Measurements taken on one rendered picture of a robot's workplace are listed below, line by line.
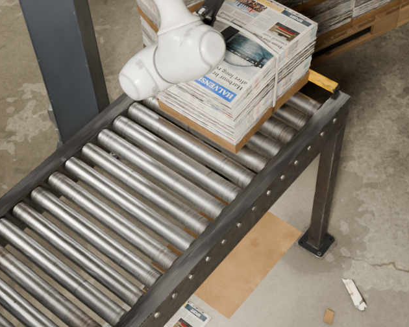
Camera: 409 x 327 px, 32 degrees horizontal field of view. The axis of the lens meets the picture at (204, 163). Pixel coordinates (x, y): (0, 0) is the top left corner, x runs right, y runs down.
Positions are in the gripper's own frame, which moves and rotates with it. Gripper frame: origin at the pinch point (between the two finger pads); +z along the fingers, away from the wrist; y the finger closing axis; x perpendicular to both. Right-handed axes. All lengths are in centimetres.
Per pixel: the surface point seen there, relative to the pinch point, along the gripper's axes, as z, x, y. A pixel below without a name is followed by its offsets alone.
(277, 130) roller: -1.0, 17.8, 33.7
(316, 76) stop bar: 20.8, 16.0, 29.4
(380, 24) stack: 138, -14, 94
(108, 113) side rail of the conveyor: -26, -25, 36
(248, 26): 4.8, 1.0, 9.1
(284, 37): 7.4, 10.9, 9.0
